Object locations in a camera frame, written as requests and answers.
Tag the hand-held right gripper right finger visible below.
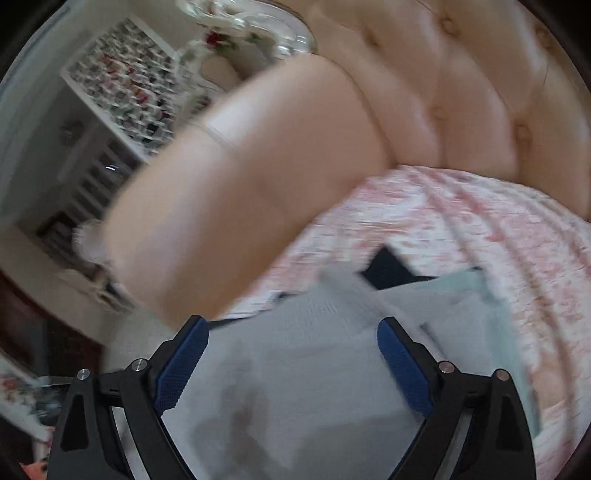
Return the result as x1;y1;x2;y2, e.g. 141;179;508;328
376;316;539;480

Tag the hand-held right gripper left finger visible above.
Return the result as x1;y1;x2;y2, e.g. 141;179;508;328
46;315;209;480

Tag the grey sweater with navy trim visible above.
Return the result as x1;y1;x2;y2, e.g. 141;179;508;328
106;247;522;480

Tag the dark wooden furniture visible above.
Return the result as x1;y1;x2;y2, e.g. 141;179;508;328
0;272;102;384

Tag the pink floral blanket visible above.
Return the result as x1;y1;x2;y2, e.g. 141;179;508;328
222;164;591;467

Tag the beige tufted leather sofa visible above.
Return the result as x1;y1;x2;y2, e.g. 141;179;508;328
104;0;591;324

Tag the white display shelf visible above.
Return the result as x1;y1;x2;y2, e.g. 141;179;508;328
18;14;218;301

